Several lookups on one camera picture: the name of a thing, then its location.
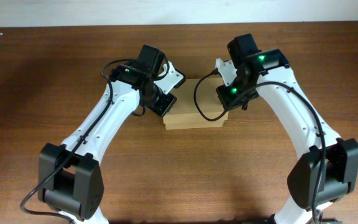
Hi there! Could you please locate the cardboard box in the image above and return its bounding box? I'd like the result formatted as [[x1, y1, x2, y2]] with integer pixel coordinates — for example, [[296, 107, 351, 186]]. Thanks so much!
[[163, 78, 228, 130]]

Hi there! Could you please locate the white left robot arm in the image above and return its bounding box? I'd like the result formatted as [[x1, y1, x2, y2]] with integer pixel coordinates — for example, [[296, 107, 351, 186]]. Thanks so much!
[[35, 45, 186, 223]]

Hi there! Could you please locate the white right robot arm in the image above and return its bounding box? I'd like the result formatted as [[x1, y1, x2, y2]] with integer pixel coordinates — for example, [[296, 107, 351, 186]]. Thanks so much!
[[216, 34, 358, 223]]

